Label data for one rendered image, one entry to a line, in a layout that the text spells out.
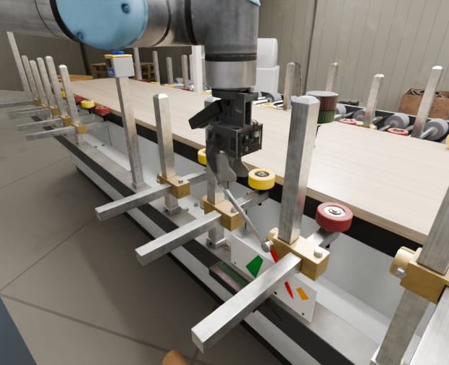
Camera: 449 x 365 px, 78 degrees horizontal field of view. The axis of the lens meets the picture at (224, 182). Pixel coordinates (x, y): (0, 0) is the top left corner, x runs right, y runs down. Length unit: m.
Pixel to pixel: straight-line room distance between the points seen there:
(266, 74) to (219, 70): 3.91
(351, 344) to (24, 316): 1.59
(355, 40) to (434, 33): 1.16
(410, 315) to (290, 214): 0.25
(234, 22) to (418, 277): 0.47
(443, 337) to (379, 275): 0.42
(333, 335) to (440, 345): 0.32
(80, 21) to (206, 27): 0.18
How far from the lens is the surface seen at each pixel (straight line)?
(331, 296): 0.90
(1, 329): 1.29
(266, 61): 4.43
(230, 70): 0.48
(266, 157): 0.98
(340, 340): 0.72
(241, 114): 0.49
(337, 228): 0.69
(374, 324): 0.88
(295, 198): 0.57
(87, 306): 1.77
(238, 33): 0.48
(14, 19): 0.50
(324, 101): 0.54
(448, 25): 6.13
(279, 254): 0.66
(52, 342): 1.71
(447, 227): 0.48
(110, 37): 0.39
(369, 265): 0.84
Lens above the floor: 1.27
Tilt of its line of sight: 27 degrees down
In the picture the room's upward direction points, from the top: straight up
